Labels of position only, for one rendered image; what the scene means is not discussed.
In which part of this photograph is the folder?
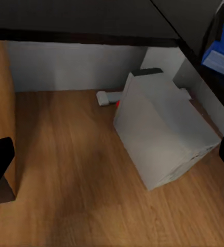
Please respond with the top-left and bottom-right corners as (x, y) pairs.
(201, 0), (224, 75)

